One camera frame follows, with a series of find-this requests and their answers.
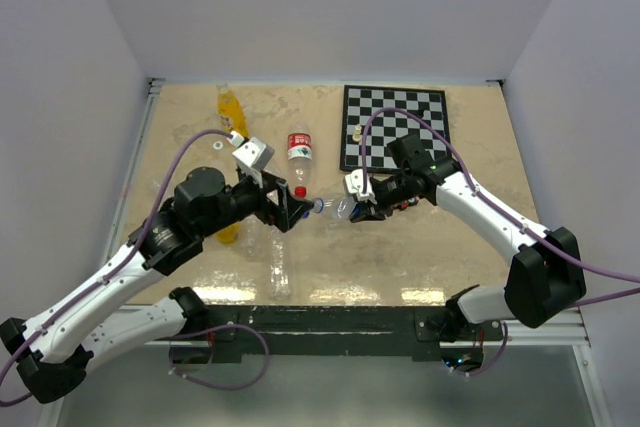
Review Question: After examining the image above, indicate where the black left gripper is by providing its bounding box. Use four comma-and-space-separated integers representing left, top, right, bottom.
199, 166, 314, 239

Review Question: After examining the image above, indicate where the black white chessboard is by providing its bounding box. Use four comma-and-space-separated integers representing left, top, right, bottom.
340, 85, 450, 174

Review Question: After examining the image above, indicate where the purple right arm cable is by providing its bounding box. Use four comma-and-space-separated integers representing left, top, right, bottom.
360, 106, 640, 308

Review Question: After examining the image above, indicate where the red label clear bottle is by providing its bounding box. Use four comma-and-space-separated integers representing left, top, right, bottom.
287, 123, 313, 198

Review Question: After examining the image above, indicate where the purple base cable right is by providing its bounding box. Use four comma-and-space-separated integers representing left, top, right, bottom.
447, 324, 510, 378

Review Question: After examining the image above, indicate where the yellow tea bottle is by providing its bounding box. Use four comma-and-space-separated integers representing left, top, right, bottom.
216, 83, 249, 137

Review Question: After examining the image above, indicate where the upright clear bottle white cap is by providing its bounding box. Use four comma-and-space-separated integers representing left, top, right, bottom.
241, 216, 262, 259

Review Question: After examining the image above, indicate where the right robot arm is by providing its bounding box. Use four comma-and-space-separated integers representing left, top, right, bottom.
344, 134, 586, 340

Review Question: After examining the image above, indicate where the cartoon fridge magnet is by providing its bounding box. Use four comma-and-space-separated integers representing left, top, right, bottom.
395, 197, 419, 211

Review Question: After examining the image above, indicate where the blue cap Pepsi bottle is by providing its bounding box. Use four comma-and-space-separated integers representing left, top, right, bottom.
312, 194, 357, 221

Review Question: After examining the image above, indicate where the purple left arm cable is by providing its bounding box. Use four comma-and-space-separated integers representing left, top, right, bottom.
0, 129, 241, 407

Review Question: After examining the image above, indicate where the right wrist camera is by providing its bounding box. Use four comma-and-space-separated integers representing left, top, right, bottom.
343, 169, 376, 203

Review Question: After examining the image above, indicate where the black base frame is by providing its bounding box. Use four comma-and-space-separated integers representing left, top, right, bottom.
169, 287, 503, 363

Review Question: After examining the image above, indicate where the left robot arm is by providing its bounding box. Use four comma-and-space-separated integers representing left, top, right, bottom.
1, 167, 313, 404

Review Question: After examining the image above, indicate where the long clear crushed bottle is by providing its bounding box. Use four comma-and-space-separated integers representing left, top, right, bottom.
268, 229, 292, 301

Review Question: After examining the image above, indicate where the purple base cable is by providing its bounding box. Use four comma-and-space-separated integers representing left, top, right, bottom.
447, 324, 510, 378
168, 321, 271, 389

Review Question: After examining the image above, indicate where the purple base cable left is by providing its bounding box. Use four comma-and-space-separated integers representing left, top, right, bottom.
168, 321, 271, 389

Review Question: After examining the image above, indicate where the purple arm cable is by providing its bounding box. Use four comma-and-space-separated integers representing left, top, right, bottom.
0, 129, 241, 407
360, 106, 640, 308

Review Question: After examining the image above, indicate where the white chess piece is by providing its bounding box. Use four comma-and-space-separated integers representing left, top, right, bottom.
352, 125, 363, 145

